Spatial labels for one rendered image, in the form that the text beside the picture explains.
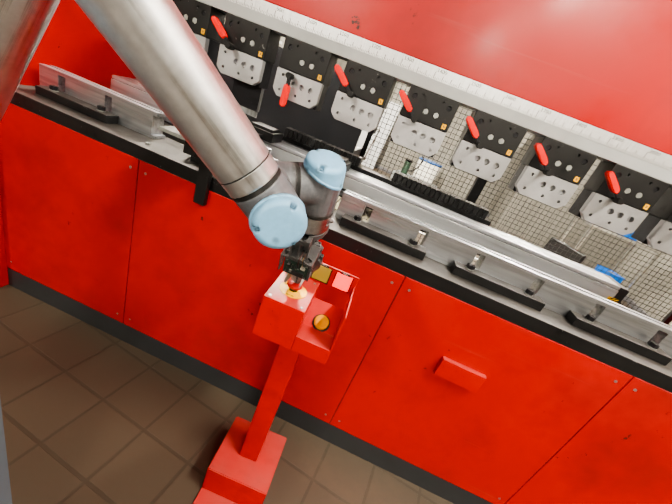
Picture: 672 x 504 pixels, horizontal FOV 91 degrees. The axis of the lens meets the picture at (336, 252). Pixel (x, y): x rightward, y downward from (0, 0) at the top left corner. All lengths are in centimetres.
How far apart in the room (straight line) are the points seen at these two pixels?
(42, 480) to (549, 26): 186
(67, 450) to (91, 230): 75
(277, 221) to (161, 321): 118
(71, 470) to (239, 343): 60
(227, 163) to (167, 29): 13
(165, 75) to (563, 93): 98
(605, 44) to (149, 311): 171
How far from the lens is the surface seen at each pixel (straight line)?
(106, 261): 159
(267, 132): 141
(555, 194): 115
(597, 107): 117
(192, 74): 40
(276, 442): 136
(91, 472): 143
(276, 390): 104
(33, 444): 151
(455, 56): 109
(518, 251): 147
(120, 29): 41
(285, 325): 82
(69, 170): 156
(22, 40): 58
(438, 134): 107
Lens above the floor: 124
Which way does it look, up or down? 24 degrees down
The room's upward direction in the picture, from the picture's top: 22 degrees clockwise
